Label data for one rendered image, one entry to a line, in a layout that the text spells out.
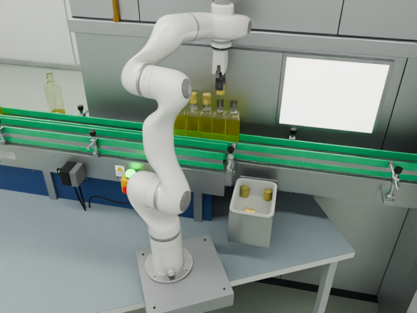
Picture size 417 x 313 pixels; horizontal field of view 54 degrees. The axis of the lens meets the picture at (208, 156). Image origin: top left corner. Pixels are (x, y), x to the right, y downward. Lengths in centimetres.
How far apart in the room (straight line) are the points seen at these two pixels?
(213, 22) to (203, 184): 70
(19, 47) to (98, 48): 415
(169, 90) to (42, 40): 474
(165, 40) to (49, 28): 455
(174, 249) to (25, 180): 97
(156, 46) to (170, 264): 80
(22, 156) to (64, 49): 375
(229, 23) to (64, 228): 117
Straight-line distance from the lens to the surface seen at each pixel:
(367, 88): 181
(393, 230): 230
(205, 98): 171
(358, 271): 251
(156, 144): 129
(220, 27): 146
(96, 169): 193
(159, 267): 162
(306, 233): 193
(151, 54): 125
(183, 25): 128
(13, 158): 213
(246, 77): 179
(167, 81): 119
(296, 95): 181
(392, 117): 192
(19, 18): 593
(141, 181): 140
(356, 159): 178
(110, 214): 202
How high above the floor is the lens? 207
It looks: 34 degrees down
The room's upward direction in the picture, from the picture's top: straight up
